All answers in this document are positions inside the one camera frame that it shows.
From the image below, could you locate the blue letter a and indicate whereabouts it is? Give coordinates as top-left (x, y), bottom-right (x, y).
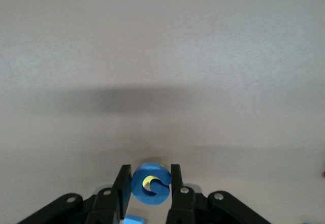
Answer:
top-left (122, 214), bottom-right (146, 224)

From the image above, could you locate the blue letter c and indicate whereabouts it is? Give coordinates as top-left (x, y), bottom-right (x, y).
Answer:
top-left (131, 162), bottom-right (172, 206)

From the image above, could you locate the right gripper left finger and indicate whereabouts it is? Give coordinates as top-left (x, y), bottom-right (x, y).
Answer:
top-left (16, 164), bottom-right (133, 224)

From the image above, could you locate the yellow letter k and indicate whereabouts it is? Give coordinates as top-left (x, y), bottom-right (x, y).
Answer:
top-left (142, 175), bottom-right (158, 188)

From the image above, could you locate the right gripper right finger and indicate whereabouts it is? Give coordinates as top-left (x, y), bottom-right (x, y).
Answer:
top-left (165, 163), bottom-right (271, 224)

